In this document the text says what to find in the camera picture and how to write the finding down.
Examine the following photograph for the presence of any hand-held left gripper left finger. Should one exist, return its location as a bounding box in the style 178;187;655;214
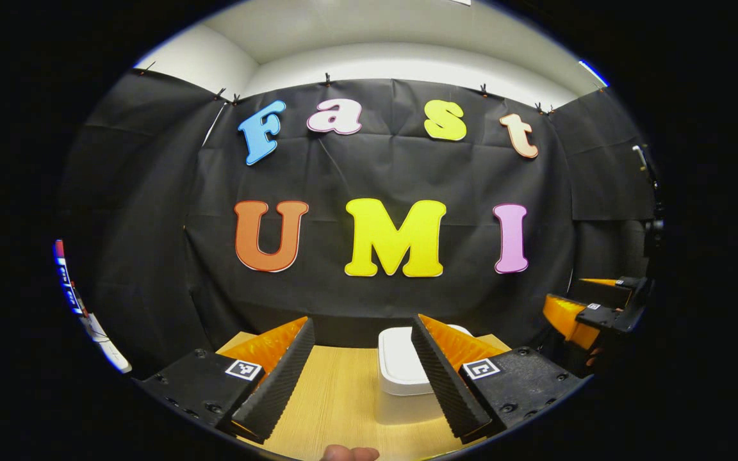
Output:
137;316;316;444

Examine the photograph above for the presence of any white side table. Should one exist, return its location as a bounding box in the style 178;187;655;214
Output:
81;312;133;374

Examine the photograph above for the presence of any row of black cloth clips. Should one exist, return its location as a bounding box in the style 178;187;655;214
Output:
138;61;603;117

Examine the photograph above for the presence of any white desktop garbage bin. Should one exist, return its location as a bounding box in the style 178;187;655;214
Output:
377;325;479;425

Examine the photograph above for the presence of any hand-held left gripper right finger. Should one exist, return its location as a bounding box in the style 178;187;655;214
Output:
411;312;591;444

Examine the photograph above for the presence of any wooden desktop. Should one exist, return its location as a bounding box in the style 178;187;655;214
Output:
215;330;514;461

